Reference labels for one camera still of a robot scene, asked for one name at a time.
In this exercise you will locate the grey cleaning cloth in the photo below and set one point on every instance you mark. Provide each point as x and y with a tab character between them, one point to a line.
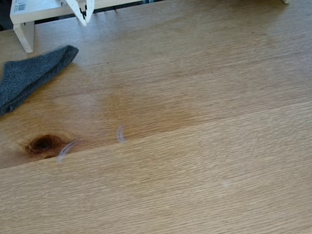
29	73

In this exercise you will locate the white wooden shelf stand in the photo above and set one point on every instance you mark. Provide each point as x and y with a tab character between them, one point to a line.
41	9

